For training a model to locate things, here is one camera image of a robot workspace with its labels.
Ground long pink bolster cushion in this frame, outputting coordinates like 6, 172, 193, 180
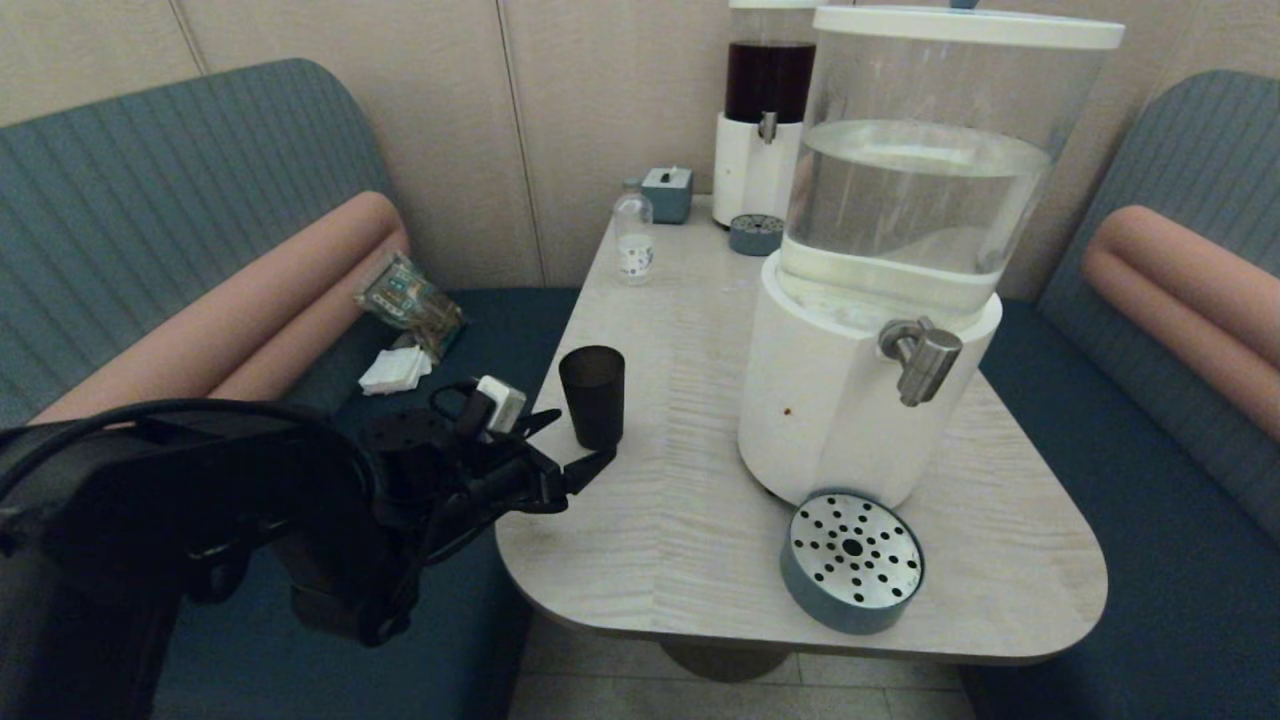
30, 192, 410, 426

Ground large blue perforated drip tray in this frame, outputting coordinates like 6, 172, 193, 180
780, 490, 926, 635

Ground teal empty bench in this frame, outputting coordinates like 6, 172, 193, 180
960, 70, 1280, 720

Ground blue tissue box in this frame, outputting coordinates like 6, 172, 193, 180
642, 167, 695, 225

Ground silver water dispenser tap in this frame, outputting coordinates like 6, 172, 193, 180
879, 317, 963, 407

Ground small clear plastic bottle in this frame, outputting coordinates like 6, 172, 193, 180
614, 180, 656, 287

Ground short pink bolster cushion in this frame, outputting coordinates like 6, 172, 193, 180
1084, 205, 1280, 443

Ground teal bench with snack bag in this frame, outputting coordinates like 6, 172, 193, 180
0, 58, 581, 720

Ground small blue drip tray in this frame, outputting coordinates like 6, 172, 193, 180
729, 214, 786, 257

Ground black left camera cable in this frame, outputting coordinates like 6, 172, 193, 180
430, 380, 501, 441

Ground black plastic cup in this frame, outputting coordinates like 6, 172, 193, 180
558, 345, 627, 450

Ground white paper napkins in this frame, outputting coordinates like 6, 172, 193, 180
358, 345, 435, 397

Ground clear snack bag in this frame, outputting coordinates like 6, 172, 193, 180
355, 252, 467, 361

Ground round table pedestal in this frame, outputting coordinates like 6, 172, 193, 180
655, 636, 801, 684

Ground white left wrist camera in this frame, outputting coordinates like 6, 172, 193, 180
474, 375, 528, 436

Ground small dark drink dispenser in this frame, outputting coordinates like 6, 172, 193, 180
712, 0, 823, 231

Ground large clear water dispenser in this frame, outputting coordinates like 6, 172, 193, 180
738, 6, 1126, 508

